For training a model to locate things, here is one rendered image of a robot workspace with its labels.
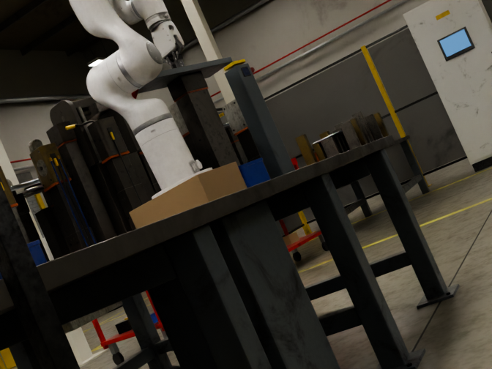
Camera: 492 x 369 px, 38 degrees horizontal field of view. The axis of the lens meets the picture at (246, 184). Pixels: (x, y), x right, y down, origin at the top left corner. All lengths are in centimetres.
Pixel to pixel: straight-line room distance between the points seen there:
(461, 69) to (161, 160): 681
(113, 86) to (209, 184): 39
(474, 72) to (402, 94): 129
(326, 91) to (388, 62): 91
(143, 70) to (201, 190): 38
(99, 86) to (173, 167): 31
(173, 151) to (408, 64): 765
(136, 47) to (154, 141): 26
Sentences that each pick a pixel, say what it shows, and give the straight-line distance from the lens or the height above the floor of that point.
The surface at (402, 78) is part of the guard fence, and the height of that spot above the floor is 140.
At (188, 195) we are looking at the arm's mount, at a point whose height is 75.
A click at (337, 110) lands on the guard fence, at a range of 974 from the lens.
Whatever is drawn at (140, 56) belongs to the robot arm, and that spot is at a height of 115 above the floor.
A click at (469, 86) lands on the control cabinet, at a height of 93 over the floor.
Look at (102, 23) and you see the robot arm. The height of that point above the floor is 128.
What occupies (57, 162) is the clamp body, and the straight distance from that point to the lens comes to 220.
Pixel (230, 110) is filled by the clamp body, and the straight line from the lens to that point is 280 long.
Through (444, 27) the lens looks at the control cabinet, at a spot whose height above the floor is 165.
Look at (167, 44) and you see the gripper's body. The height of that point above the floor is 126.
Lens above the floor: 65
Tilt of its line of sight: 2 degrees up
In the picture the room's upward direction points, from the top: 24 degrees counter-clockwise
